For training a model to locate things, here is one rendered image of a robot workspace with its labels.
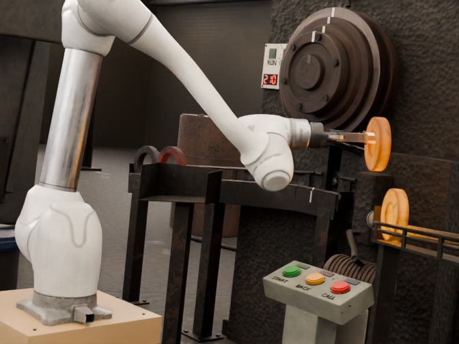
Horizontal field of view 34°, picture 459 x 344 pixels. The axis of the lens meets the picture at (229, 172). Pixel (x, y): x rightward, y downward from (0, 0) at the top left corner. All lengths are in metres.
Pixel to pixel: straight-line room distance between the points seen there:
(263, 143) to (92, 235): 0.49
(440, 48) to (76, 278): 1.41
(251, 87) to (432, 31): 9.53
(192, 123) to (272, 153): 3.58
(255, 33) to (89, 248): 10.40
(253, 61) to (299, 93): 9.43
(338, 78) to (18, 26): 2.75
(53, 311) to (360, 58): 1.31
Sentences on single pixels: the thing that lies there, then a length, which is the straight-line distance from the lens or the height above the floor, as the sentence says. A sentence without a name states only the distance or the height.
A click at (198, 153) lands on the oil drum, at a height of 0.61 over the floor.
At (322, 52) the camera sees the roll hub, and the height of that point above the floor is 1.18.
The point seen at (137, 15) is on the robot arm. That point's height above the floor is 1.17.
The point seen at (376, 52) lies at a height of 1.20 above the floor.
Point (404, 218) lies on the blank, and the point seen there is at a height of 0.71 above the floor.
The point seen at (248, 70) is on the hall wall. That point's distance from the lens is 12.10.
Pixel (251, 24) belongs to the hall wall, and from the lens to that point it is 12.20.
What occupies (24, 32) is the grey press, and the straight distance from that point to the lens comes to 4.85.
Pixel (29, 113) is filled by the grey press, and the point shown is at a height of 0.78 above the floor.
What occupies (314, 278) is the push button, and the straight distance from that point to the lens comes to 1.69.
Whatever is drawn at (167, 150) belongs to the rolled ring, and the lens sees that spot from 3.35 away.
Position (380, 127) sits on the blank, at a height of 0.95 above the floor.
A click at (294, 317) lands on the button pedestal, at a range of 1.71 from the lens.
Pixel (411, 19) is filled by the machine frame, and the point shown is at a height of 1.33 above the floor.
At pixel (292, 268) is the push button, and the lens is 1.75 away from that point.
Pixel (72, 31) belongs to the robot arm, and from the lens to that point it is 2.01.
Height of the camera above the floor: 0.97
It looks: 5 degrees down
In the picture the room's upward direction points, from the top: 6 degrees clockwise
